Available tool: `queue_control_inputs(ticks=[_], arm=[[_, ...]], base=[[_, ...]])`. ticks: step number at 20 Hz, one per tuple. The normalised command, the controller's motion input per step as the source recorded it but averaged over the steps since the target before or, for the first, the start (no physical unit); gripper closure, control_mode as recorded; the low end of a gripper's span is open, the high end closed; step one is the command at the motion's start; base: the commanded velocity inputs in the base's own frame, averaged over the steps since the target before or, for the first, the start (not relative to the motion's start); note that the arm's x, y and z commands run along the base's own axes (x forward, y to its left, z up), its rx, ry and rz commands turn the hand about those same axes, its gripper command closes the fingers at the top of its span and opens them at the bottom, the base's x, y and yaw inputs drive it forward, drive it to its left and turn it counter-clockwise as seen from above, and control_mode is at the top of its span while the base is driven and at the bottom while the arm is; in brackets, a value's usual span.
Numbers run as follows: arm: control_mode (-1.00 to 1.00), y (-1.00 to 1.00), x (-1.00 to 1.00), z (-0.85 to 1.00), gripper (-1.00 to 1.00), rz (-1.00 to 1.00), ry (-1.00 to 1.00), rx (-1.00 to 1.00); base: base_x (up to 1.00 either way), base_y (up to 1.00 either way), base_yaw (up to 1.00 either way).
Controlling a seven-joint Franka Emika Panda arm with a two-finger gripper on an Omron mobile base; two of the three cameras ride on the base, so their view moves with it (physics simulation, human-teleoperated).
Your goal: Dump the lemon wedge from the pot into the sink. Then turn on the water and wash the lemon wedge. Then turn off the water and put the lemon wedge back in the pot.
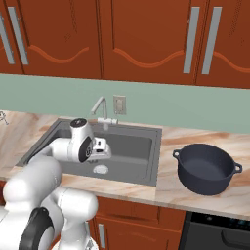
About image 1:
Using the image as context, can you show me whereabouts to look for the red-brown wall cupboard door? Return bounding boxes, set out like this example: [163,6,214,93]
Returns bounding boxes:
[5,0,104,80]
[0,0,24,75]
[194,0,250,90]
[97,0,202,86]

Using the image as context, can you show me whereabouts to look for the grey base cupboard handle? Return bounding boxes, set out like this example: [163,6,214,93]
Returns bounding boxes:
[98,223,107,249]

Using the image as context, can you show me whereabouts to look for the grey wall socket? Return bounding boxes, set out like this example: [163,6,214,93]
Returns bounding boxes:
[112,94,128,116]

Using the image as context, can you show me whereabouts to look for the dark grey pot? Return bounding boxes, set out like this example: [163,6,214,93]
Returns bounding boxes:
[172,143,244,196]

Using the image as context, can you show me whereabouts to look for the grey kitchen sink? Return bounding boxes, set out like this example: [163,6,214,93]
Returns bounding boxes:
[15,117,163,188]

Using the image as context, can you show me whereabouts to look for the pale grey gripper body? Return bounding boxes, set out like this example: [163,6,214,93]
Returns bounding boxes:
[88,145,113,163]

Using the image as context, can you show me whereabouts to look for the silver wire stand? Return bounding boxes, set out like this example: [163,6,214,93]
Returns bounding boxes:
[0,110,10,127]

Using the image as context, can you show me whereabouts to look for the red-brown base cupboard door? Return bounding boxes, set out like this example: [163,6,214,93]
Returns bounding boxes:
[93,216,183,250]

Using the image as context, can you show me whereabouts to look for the black dishwasher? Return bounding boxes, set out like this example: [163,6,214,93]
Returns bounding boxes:
[178,210,250,250]

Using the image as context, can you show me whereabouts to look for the silver sink tap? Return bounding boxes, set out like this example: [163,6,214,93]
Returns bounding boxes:
[90,95,119,132]

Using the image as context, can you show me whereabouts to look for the red-brown drawer front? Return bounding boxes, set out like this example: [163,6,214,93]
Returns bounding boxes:
[93,194,187,232]

